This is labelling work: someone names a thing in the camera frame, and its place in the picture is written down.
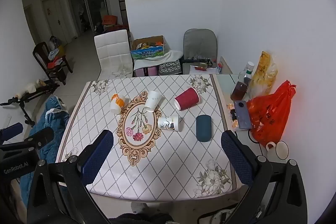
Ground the grey smartphone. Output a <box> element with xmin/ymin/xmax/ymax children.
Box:
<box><xmin>233</xmin><ymin>100</ymin><xmax>253</xmax><ymax>130</ymax></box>

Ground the wooden board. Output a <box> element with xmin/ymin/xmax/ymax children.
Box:
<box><xmin>219</xmin><ymin>56</ymin><xmax>233</xmax><ymax>75</ymax></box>

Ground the red paper cup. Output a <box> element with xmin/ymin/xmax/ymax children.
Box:
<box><xmin>174</xmin><ymin>87</ymin><xmax>201</xmax><ymax>110</ymax></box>

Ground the white cloth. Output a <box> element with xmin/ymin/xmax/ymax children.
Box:
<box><xmin>134</xmin><ymin>50</ymin><xmax>184</xmax><ymax>70</ymax></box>

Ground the white door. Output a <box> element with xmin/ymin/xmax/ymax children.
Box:
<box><xmin>40</xmin><ymin>0</ymin><xmax>71</xmax><ymax>44</ymax></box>

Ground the yellow plastic bag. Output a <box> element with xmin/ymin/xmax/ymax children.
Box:
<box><xmin>248</xmin><ymin>51</ymin><xmax>278</xmax><ymax>99</ymax></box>

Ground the black tool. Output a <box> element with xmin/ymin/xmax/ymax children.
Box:
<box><xmin>182</xmin><ymin>57</ymin><xmax>213</xmax><ymax>67</ymax></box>

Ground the bottle with brown liquid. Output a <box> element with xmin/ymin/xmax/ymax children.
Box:
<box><xmin>230</xmin><ymin>61</ymin><xmax>255</xmax><ymax>102</ymax></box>

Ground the black and white patterned bag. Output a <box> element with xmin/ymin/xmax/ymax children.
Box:
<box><xmin>158</xmin><ymin>60</ymin><xmax>182</xmax><ymax>76</ymax></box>

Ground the white padded chair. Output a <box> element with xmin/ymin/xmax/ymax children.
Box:
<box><xmin>94</xmin><ymin>29</ymin><xmax>134</xmax><ymax>80</ymax></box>

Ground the clothes pile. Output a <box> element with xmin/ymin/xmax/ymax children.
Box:
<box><xmin>47</xmin><ymin>35</ymin><xmax>67</xmax><ymax>69</ymax></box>

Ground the orange snack packet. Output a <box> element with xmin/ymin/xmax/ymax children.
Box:
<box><xmin>227</xmin><ymin>103</ymin><xmax>240</xmax><ymax>130</ymax></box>

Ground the sliding glass door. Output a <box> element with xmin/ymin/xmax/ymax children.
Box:
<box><xmin>65</xmin><ymin>0</ymin><xmax>109</xmax><ymax>36</ymax></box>

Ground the white cup with black print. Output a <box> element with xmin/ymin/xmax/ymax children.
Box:
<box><xmin>158</xmin><ymin>115</ymin><xmax>182</xmax><ymax>132</ymax></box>

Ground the floral diamond pattern tablecloth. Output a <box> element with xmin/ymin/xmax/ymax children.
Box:
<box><xmin>55</xmin><ymin>73</ymin><xmax>242</xmax><ymax>200</ymax></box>

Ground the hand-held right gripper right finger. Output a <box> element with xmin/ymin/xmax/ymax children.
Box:
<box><xmin>221</xmin><ymin>130</ymin><xmax>308</xmax><ymax>224</ymax></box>

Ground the white mug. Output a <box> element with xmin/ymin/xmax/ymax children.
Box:
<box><xmin>265</xmin><ymin>140</ymin><xmax>289</xmax><ymax>160</ymax></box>

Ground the grey cushioned chair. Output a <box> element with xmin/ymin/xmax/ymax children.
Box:
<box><xmin>182</xmin><ymin>28</ymin><xmax>218</xmax><ymax>75</ymax></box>

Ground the dark wooden chair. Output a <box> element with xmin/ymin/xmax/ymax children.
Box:
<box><xmin>33</xmin><ymin>42</ymin><xmax>74</xmax><ymax>86</ymax></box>

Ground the orange plastic bag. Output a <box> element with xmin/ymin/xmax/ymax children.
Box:
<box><xmin>246</xmin><ymin>80</ymin><xmax>297</xmax><ymax>149</ymax></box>

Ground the open cardboard box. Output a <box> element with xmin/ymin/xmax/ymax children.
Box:
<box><xmin>130</xmin><ymin>35</ymin><xmax>169</xmax><ymax>60</ymax></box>

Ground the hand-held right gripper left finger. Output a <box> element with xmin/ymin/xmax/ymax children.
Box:
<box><xmin>26</xmin><ymin>130</ymin><xmax>114</xmax><ymax>224</ymax></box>

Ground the orange and white paper cup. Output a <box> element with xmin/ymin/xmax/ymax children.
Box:
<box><xmin>110</xmin><ymin>93</ymin><xmax>126</xmax><ymax>115</ymax></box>

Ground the plain white paper cup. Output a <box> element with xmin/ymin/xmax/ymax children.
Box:
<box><xmin>143</xmin><ymin>91</ymin><xmax>161</xmax><ymax>113</ymax></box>

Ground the pink box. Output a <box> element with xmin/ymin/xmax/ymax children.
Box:
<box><xmin>135</xmin><ymin>67</ymin><xmax>158</xmax><ymax>77</ymax></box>

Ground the orange plastic crate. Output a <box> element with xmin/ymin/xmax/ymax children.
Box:
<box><xmin>101</xmin><ymin>15</ymin><xmax>117</xmax><ymax>27</ymax></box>

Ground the dark blue cup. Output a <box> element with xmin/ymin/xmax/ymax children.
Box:
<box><xmin>196</xmin><ymin>114</ymin><xmax>212</xmax><ymax>141</ymax></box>

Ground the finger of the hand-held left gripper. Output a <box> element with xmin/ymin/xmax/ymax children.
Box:
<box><xmin>0</xmin><ymin>123</ymin><xmax>24</xmax><ymax>143</ymax></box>
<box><xmin>10</xmin><ymin>126</ymin><xmax>55</xmax><ymax>149</ymax></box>

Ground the blue knitted cloth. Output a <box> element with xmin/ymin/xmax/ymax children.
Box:
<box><xmin>20</xmin><ymin>96</ymin><xmax>70</xmax><ymax>204</ymax></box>

